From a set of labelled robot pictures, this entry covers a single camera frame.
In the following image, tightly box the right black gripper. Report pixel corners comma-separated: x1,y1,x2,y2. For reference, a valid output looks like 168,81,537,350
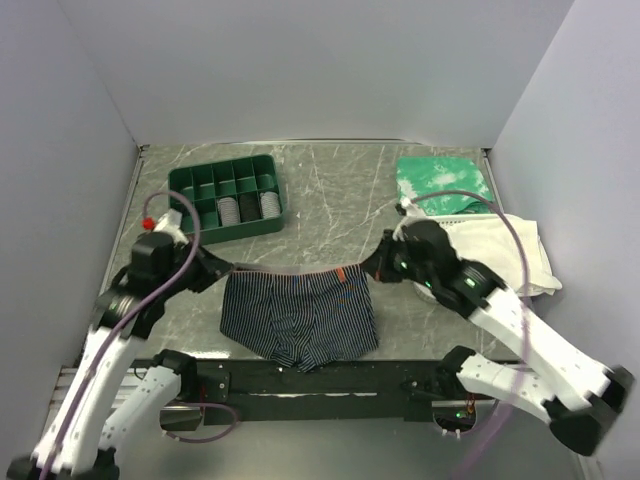
361,229,434,286

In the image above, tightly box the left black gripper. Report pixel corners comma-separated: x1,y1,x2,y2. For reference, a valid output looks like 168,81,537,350
160,233,236,296

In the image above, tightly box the navy striped underwear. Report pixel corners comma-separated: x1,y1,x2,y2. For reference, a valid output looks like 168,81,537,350
220,264,379,372

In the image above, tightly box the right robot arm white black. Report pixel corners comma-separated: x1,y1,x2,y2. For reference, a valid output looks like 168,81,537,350
361,221,635,456

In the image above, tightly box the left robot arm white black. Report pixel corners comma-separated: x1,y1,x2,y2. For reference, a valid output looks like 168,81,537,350
6,242,234,479

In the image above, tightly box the white perforated laundry basket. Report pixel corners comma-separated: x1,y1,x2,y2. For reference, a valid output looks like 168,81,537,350
413,214,491,304

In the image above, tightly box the green compartment organizer tray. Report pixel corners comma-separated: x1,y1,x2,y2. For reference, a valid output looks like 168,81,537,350
168,154,285,245

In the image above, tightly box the green white tie-dye cloth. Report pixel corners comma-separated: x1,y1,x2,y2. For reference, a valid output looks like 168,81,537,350
396,157,493,216

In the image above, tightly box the white cloth in basket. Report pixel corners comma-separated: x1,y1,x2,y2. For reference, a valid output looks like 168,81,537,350
445,214,562,297

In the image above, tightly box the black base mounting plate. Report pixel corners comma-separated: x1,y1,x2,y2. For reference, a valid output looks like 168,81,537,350
161,360,490,431

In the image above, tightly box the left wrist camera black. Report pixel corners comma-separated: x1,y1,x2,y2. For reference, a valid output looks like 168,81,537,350
129,232,174,277

